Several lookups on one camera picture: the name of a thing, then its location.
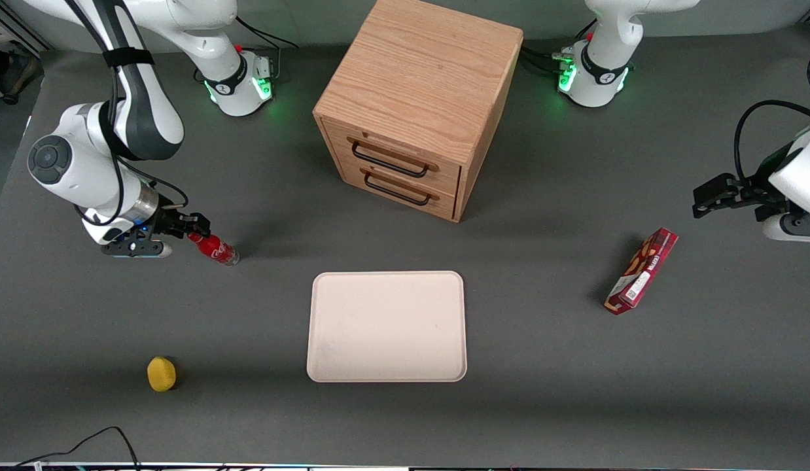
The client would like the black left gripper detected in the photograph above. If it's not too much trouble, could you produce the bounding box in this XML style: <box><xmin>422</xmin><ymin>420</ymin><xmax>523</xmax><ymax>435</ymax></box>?
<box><xmin>692</xmin><ymin>147</ymin><xmax>794</xmax><ymax>223</ymax></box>

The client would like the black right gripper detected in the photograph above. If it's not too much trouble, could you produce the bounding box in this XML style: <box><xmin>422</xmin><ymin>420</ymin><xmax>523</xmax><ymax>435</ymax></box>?
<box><xmin>145</xmin><ymin>207</ymin><xmax>212</xmax><ymax>241</ymax></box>

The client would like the red coke bottle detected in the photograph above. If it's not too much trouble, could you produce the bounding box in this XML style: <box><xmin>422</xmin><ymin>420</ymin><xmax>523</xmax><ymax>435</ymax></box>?
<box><xmin>188</xmin><ymin>230</ymin><xmax>241</xmax><ymax>267</ymax></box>

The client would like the cream plastic tray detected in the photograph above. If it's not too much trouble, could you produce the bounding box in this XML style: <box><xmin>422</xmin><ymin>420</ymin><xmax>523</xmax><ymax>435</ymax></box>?
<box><xmin>306</xmin><ymin>270</ymin><xmax>468</xmax><ymax>383</ymax></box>

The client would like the red snack box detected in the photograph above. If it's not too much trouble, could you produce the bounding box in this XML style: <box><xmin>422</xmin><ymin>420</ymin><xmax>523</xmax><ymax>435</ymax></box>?
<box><xmin>604</xmin><ymin>227</ymin><xmax>679</xmax><ymax>316</ymax></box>

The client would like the yellow lemon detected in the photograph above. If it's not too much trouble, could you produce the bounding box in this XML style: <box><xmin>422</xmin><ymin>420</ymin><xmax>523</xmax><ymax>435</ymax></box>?
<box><xmin>147</xmin><ymin>356</ymin><xmax>178</xmax><ymax>393</ymax></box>

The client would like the black chair base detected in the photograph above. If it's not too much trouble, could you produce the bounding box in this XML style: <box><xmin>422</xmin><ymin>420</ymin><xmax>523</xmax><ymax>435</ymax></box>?
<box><xmin>0</xmin><ymin>48</ymin><xmax>27</xmax><ymax>107</ymax></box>

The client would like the wooden drawer cabinet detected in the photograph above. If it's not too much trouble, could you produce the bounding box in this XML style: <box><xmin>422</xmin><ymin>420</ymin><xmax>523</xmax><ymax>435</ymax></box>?
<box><xmin>312</xmin><ymin>0</ymin><xmax>525</xmax><ymax>224</ymax></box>

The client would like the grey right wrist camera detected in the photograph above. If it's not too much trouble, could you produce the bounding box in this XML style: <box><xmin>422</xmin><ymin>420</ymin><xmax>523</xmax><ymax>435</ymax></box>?
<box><xmin>101</xmin><ymin>237</ymin><xmax>174</xmax><ymax>260</ymax></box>

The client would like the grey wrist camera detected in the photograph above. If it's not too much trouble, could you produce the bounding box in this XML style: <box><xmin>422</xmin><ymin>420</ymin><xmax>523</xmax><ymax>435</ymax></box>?
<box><xmin>762</xmin><ymin>211</ymin><xmax>810</xmax><ymax>244</ymax></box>
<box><xmin>101</xmin><ymin>237</ymin><xmax>174</xmax><ymax>260</ymax></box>

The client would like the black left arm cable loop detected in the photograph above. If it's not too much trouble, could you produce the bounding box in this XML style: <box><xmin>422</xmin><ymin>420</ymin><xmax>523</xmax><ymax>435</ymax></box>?
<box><xmin>734</xmin><ymin>99</ymin><xmax>810</xmax><ymax>185</ymax></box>

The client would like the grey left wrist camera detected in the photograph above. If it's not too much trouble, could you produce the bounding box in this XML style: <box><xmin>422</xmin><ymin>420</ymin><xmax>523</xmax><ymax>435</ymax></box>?
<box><xmin>762</xmin><ymin>211</ymin><xmax>810</xmax><ymax>244</ymax></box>

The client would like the wooden drawer with short handle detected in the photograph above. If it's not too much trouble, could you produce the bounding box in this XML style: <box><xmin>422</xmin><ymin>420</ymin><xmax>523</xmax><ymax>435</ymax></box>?
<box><xmin>340</xmin><ymin>164</ymin><xmax>459</xmax><ymax>221</ymax></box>

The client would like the black right arm base cable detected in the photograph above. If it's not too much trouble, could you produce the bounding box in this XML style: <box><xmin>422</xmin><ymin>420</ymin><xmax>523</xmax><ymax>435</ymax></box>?
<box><xmin>234</xmin><ymin>12</ymin><xmax>300</xmax><ymax>82</ymax></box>

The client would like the black arm base cable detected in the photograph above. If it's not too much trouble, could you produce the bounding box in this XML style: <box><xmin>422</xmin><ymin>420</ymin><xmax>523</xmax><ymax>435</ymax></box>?
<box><xmin>234</xmin><ymin>12</ymin><xmax>300</xmax><ymax>82</ymax></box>
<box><xmin>519</xmin><ymin>20</ymin><xmax>580</xmax><ymax>74</ymax></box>

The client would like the black left arm base cable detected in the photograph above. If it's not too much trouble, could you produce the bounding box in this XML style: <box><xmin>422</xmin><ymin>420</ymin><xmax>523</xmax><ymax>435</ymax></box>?
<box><xmin>519</xmin><ymin>20</ymin><xmax>580</xmax><ymax>74</ymax></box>

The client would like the wooden drawer with long handle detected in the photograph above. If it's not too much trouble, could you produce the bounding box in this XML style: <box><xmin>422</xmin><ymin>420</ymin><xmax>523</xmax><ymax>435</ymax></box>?
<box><xmin>322</xmin><ymin>119</ymin><xmax>463</xmax><ymax>197</ymax></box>

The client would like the thin black table cable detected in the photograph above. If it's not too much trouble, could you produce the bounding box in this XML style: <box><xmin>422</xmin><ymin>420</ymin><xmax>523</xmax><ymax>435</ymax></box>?
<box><xmin>12</xmin><ymin>426</ymin><xmax>141</xmax><ymax>471</ymax></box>

